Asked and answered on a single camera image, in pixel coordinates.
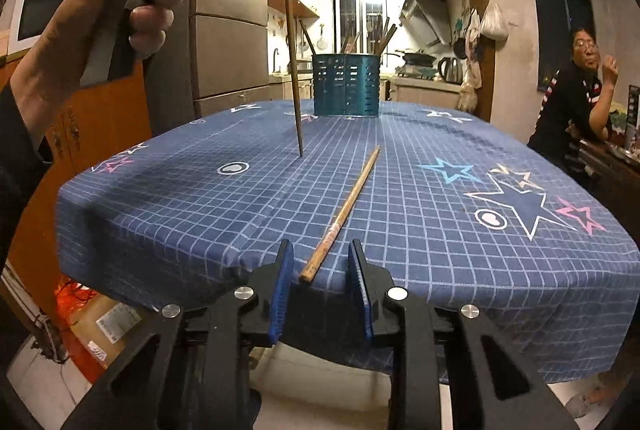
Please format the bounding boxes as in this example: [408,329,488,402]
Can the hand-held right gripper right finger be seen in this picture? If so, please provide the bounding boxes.
[348,239,581,430]

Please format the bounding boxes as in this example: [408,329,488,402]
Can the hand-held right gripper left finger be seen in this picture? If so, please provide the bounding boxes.
[62,239,296,430]

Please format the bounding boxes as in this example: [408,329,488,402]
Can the blue metal utensil holder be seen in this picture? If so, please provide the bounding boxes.
[311,53,382,117]

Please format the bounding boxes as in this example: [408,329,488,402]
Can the person's left forearm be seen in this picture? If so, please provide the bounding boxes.
[0,84,55,263]

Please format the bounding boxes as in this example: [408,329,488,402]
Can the person's left hand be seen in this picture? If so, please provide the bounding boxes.
[11,0,197,147]

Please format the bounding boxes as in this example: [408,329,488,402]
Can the blue grid star tablecloth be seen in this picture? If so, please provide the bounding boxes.
[54,100,640,386]

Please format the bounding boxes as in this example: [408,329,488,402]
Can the steel refrigerator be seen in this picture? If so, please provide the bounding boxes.
[191,0,272,119]

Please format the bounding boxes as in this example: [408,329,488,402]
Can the kitchen window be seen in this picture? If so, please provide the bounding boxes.
[332,0,389,61]

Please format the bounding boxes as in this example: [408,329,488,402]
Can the white microwave oven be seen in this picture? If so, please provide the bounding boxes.
[7,0,82,59]

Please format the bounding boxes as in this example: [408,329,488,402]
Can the range hood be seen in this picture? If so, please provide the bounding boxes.
[399,0,452,45]

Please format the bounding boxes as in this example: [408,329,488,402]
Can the cardboard box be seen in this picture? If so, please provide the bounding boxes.
[64,294,147,369]

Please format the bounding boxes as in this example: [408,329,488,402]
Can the black wok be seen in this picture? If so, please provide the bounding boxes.
[396,49,442,66]

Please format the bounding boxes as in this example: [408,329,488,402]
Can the gas stove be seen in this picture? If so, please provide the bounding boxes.
[394,64,442,79]

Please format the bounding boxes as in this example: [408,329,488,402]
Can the orange plastic bag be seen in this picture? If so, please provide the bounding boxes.
[54,276,102,327]

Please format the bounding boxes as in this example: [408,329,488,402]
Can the kitchen base cabinets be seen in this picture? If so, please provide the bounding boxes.
[385,76,468,112]

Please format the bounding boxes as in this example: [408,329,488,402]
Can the orange wooden cabinet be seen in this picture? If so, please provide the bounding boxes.
[0,54,152,328]

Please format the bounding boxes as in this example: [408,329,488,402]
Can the steel kettle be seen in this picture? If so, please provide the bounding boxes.
[438,57,464,84]

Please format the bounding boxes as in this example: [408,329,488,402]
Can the hanging beige bags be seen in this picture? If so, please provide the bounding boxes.
[458,9,485,112]

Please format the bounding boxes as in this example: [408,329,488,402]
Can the white plastic bag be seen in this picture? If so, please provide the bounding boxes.
[479,0,509,43]

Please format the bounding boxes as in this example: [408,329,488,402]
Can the dark wooden side table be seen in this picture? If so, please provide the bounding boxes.
[579,139,640,233]

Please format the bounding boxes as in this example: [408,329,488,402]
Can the black printed box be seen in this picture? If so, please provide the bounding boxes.
[625,85,640,132]

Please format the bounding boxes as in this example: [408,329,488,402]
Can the dark wall window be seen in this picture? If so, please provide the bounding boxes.
[529,0,597,92]

